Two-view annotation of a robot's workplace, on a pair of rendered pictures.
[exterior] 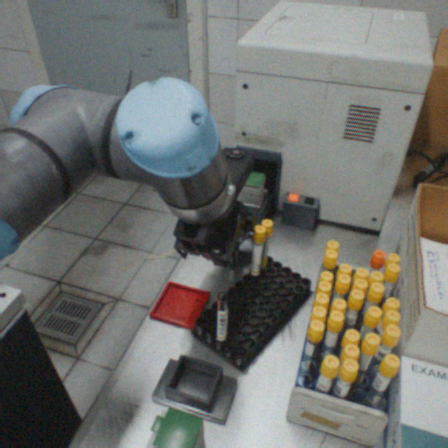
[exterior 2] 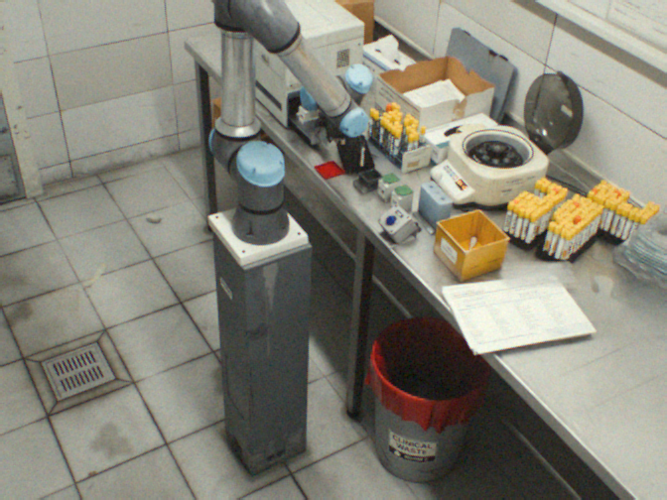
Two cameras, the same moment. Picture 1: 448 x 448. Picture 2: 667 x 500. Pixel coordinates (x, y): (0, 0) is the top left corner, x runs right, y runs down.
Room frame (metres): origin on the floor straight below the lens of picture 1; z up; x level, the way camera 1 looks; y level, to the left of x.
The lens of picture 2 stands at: (-0.92, 1.66, 2.29)
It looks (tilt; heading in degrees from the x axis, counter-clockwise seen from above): 39 degrees down; 309
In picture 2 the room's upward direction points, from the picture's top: 3 degrees clockwise
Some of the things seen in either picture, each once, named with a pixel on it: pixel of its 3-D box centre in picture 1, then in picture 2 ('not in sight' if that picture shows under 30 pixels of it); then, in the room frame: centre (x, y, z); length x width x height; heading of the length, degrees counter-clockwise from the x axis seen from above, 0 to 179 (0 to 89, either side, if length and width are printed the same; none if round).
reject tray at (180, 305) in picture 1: (180, 304); (329, 170); (0.38, 0.06, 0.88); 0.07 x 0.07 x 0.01; 71
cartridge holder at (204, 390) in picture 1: (194, 385); (370, 180); (0.25, 0.04, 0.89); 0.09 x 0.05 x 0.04; 71
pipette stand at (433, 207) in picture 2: not in sight; (434, 207); (0.02, 0.06, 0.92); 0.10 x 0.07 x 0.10; 156
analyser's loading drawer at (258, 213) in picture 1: (250, 199); (304, 119); (0.58, -0.05, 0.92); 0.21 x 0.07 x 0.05; 161
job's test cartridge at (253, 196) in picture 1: (248, 195); (308, 115); (0.56, -0.04, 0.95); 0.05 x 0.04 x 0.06; 71
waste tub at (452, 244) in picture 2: not in sight; (469, 245); (-0.14, 0.13, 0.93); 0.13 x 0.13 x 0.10; 67
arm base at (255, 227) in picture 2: not in sight; (261, 212); (0.32, 0.42, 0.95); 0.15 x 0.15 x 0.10
